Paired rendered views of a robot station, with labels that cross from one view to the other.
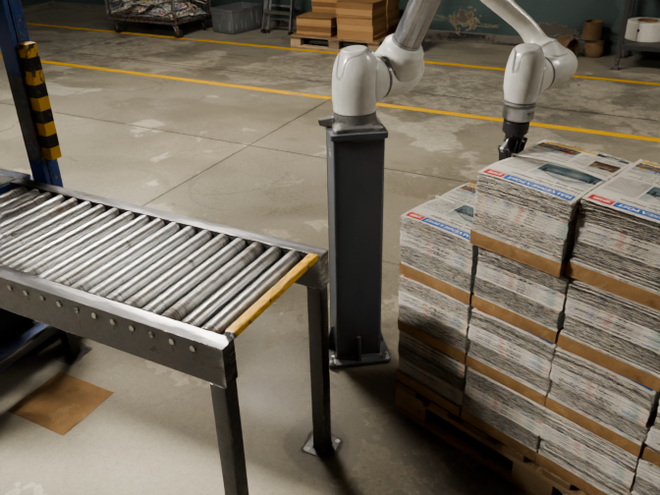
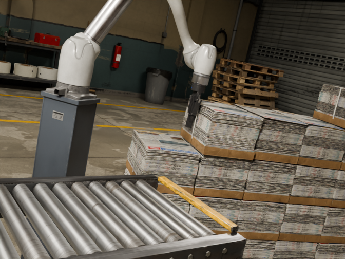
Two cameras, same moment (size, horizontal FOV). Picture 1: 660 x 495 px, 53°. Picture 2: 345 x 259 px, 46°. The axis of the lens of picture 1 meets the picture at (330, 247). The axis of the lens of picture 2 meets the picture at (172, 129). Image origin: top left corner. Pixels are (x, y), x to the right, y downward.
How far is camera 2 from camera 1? 1.84 m
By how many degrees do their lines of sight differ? 63
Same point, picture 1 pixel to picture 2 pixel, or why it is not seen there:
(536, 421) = not seen: hidden behind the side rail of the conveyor
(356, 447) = not seen: outside the picture
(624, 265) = (278, 146)
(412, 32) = (104, 33)
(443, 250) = (178, 165)
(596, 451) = (257, 248)
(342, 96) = (80, 71)
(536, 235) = (242, 140)
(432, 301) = not seen: hidden behind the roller
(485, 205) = (215, 129)
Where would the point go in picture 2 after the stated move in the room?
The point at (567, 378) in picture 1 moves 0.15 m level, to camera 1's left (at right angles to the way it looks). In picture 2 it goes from (247, 215) to (239, 223)
